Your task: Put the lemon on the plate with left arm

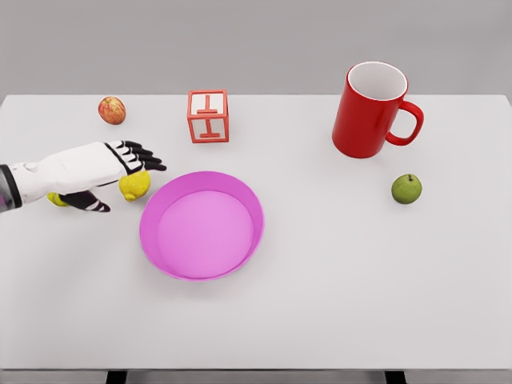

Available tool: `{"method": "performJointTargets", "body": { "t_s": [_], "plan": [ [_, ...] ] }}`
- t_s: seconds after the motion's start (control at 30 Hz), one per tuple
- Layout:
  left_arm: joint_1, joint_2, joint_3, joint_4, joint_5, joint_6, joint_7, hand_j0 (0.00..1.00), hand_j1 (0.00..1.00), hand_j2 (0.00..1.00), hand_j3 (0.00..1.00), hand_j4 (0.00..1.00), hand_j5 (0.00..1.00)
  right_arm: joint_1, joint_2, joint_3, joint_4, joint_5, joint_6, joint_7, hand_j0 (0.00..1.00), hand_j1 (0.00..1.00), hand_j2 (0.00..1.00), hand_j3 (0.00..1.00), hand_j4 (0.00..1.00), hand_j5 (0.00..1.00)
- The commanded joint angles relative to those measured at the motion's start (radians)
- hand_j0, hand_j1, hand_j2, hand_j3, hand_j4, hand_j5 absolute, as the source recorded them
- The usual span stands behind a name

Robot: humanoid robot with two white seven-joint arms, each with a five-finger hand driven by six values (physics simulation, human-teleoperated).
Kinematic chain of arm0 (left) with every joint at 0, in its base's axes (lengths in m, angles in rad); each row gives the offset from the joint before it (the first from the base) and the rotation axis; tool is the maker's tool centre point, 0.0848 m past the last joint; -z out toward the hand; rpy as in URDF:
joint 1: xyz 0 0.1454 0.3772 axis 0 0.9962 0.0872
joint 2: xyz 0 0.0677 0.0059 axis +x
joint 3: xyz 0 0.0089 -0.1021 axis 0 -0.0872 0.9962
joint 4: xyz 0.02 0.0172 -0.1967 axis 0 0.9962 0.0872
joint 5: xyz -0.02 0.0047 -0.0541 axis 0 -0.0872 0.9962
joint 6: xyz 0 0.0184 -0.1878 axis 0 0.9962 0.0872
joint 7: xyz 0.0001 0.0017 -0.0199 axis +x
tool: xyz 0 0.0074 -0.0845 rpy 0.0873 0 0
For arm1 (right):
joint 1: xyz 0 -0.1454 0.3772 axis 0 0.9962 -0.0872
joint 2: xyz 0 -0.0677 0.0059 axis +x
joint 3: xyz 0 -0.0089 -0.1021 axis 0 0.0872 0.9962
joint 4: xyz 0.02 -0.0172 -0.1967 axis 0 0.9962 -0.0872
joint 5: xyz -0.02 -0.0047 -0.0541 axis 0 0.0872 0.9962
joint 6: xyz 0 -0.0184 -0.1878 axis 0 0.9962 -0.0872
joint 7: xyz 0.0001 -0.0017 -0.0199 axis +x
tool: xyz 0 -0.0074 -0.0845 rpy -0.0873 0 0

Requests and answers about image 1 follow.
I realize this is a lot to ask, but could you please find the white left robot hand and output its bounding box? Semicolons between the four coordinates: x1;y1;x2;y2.
54;140;167;214

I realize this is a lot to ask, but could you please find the yellow lemon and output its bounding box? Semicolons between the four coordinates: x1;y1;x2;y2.
118;170;152;202

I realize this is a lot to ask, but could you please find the pink round plate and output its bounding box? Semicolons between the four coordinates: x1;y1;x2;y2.
139;170;265;282

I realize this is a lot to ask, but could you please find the red yellow apple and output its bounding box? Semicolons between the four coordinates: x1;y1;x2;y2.
98;96;127;126

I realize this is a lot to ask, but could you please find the red white letter block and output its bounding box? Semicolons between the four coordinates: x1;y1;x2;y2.
187;89;231;144

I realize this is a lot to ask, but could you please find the red mug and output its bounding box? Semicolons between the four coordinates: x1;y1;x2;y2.
331;61;425;159

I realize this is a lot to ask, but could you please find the green pear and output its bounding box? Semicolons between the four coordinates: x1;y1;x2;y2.
390;173;422;206

